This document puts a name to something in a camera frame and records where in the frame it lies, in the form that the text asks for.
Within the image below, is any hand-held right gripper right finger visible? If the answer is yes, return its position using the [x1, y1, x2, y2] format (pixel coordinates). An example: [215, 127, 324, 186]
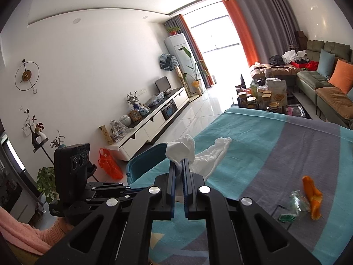
[182, 158, 315, 265]

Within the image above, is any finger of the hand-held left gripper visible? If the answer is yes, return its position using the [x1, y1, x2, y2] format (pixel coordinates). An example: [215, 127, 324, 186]
[87, 182, 133, 192]
[84, 188, 151, 203]

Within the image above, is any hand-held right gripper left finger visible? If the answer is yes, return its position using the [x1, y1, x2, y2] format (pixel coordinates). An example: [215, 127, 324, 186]
[33, 159, 177, 265]

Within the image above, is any teal plastic bin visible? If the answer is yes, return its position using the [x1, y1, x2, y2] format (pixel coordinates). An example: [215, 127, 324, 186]
[126, 143, 169, 185]

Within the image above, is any clear plastic wrapper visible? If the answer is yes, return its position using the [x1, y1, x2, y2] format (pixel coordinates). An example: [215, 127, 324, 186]
[277, 190, 311, 224]

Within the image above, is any orange peel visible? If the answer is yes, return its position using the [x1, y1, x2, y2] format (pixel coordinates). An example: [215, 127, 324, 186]
[301, 176, 323, 220]

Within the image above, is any orange plastic bag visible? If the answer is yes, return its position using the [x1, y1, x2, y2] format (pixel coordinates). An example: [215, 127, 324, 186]
[99, 148, 124, 180]

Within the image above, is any green leafy floor plant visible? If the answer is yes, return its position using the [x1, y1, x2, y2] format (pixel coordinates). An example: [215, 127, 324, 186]
[36, 166, 60, 205]

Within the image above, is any small potted shelf plant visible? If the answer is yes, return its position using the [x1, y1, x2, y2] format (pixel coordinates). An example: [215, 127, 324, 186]
[50, 130, 67, 148]

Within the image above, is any white black TV cabinet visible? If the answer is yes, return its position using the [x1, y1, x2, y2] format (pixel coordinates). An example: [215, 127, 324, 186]
[99, 86, 190, 162]

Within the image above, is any glass ship model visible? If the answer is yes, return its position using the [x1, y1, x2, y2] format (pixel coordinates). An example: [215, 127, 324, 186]
[110, 119, 129, 141]

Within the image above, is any dark cabinet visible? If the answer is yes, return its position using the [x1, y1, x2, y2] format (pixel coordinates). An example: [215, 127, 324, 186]
[0, 132, 42, 221]

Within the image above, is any clear plastic bag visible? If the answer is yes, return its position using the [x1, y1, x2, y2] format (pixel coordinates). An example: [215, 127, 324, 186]
[146, 92, 166, 108]

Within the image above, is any plant in blue vase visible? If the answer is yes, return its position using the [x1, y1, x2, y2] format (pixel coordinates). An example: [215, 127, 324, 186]
[126, 91, 140, 111]

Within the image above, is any black monitor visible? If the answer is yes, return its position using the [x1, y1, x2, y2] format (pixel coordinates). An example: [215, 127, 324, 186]
[154, 76, 172, 94]

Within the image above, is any group of glass jars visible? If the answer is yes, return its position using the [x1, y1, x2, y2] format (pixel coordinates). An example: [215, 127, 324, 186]
[238, 87, 283, 114]

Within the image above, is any tall leafy potted plant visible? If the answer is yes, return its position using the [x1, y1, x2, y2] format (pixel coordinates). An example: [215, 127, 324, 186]
[180, 46, 207, 96]

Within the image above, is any standing fan with blue cover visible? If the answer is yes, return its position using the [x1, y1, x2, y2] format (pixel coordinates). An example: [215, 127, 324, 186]
[158, 53, 191, 97]

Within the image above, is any clear plastic container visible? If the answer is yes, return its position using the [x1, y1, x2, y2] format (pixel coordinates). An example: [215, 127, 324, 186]
[283, 104, 305, 118]

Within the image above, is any white standing air conditioner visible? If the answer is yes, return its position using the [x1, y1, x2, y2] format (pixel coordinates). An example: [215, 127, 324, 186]
[164, 33, 197, 89]

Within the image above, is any dark coffee table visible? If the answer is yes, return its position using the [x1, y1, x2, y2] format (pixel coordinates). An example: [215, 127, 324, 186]
[230, 74, 313, 119]

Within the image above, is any grey and orange curtain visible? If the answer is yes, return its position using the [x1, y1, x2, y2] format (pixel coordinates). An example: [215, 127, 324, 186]
[165, 14, 216, 87]

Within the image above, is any green sofa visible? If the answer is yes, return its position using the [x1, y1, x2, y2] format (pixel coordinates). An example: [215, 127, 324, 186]
[250, 39, 353, 130]

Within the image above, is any pile of white clothes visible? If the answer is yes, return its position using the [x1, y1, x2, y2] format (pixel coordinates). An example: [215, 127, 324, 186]
[281, 50, 308, 64]

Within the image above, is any red cloth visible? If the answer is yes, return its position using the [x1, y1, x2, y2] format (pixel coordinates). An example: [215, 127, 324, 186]
[292, 60, 320, 72]

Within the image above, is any brown sofa seat pad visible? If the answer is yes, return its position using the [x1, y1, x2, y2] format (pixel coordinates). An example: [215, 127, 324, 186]
[316, 87, 353, 119]

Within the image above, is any brown cardboard box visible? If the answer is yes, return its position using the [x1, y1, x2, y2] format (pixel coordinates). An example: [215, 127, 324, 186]
[294, 30, 308, 49]

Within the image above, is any orange cushion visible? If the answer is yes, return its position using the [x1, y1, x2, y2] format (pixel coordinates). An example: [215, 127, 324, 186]
[328, 59, 353, 94]

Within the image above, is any round wall clock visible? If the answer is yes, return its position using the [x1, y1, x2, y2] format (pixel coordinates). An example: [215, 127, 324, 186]
[14, 59, 39, 94]

